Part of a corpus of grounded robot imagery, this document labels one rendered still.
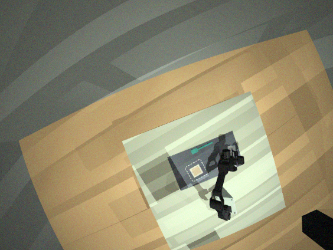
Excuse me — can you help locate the cream square tile with dark centre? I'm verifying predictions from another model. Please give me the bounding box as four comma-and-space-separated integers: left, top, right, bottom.
190, 164, 203, 177

